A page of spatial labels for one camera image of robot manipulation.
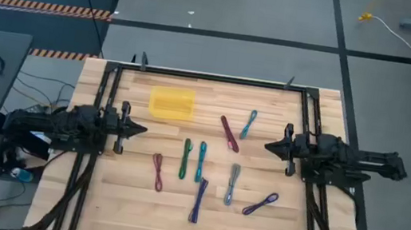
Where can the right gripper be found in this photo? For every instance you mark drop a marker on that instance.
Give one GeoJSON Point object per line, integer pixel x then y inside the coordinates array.
{"type": "Point", "coordinates": [293, 151]}

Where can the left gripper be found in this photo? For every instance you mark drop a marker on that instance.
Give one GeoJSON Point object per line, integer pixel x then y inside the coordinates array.
{"type": "Point", "coordinates": [123, 127]}

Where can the teal zip tie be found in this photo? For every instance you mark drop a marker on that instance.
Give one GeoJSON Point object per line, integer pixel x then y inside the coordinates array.
{"type": "Point", "coordinates": [248, 124]}

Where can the yellow translucent plastic bin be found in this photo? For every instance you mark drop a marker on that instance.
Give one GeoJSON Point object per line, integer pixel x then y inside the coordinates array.
{"type": "Point", "coordinates": [171, 103]}

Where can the red-purple zip tie loop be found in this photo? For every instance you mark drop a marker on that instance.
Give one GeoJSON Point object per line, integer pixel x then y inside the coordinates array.
{"type": "Point", "coordinates": [158, 183]}

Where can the green zip tie loop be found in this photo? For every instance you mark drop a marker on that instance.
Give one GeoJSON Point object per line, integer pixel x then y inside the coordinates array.
{"type": "Point", "coordinates": [183, 168]}

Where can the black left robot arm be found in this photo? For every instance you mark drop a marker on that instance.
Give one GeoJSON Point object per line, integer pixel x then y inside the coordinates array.
{"type": "Point", "coordinates": [67, 124]}

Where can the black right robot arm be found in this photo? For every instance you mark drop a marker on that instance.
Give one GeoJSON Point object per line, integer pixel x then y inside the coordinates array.
{"type": "Point", "coordinates": [344, 159]}

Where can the black remote control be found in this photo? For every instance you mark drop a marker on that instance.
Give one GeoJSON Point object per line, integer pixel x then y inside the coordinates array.
{"type": "Point", "coordinates": [35, 108]}

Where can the clear water bottle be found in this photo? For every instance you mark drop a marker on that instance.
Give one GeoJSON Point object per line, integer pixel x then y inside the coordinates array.
{"type": "Point", "coordinates": [21, 175]}

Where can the black aluminium table frame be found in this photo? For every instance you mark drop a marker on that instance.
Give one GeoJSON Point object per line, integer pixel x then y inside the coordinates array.
{"type": "Point", "coordinates": [214, 78]}

